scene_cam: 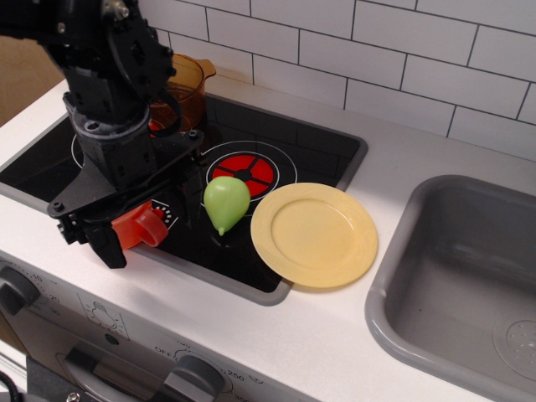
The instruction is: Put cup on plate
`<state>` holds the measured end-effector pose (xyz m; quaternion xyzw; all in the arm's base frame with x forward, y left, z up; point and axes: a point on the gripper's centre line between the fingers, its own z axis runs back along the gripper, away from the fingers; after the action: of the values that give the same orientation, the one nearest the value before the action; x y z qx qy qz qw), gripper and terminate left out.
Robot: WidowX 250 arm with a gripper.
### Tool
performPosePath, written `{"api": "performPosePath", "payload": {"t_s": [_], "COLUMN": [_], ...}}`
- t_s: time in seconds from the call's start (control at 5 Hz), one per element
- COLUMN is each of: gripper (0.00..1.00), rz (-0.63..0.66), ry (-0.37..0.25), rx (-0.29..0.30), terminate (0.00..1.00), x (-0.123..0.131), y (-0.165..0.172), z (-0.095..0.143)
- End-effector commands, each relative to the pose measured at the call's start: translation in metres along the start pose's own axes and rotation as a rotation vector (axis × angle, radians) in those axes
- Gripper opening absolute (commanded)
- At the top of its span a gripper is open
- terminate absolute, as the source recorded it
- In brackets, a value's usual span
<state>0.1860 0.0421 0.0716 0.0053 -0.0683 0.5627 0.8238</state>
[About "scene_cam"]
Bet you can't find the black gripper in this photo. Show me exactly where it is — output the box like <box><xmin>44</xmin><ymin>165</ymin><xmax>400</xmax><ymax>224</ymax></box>
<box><xmin>48</xmin><ymin>107</ymin><xmax>204</xmax><ymax>269</ymax></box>

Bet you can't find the red plastic cup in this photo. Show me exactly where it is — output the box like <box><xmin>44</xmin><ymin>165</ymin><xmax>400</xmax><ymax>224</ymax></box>
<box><xmin>112</xmin><ymin>201</ymin><xmax>168</xmax><ymax>250</ymax></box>

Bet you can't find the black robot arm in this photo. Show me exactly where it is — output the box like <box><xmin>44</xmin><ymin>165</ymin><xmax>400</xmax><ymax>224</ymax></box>
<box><xmin>1</xmin><ymin>1</ymin><xmax>204</xmax><ymax>268</ymax></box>

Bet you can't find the yellow plastic plate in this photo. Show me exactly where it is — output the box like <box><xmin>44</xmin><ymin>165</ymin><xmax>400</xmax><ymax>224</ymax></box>
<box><xmin>250</xmin><ymin>183</ymin><xmax>379</xmax><ymax>289</ymax></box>

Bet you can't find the green plastic pear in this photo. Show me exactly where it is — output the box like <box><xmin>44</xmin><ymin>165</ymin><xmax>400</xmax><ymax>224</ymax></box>
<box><xmin>204</xmin><ymin>176</ymin><xmax>250</xmax><ymax>236</ymax></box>

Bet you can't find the amber transparent pot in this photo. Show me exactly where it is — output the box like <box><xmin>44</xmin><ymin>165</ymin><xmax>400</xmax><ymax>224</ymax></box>
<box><xmin>149</xmin><ymin>54</ymin><xmax>216</xmax><ymax>131</ymax></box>

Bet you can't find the black toy stovetop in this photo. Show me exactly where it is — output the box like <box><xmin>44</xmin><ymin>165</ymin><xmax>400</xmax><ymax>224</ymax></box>
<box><xmin>1</xmin><ymin>95</ymin><xmax>368</xmax><ymax>306</ymax></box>

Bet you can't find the grey left oven knob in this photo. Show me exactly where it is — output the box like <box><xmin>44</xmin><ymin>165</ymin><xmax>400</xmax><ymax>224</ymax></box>
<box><xmin>1</xmin><ymin>266</ymin><xmax>40</xmax><ymax>316</ymax></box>

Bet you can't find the grey oven knob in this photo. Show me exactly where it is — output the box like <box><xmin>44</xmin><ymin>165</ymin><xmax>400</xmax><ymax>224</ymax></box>
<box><xmin>1</xmin><ymin>266</ymin><xmax>40</xmax><ymax>316</ymax></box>
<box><xmin>163</xmin><ymin>355</ymin><xmax>224</xmax><ymax>402</ymax></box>

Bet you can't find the grey right oven knob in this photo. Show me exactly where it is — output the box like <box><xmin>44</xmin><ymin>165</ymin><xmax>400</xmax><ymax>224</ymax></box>
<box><xmin>163</xmin><ymin>355</ymin><xmax>224</xmax><ymax>402</ymax></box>

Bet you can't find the grey sink basin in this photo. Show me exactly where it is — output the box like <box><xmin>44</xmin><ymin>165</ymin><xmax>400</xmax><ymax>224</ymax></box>
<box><xmin>365</xmin><ymin>176</ymin><xmax>535</xmax><ymax>401</ymax></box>

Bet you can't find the grey oven door handle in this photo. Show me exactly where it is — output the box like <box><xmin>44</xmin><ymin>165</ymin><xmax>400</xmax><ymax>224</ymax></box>
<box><xmin>56</xmin><ymin>343</ymin><xmax>173</xmax><ymax>401</ymax></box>

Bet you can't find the black cable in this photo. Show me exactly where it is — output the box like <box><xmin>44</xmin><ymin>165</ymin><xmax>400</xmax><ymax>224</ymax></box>
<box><xmin>0</xmin><ymin>370</ymin><xmax>20</xmax><ymax>402</ymax></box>

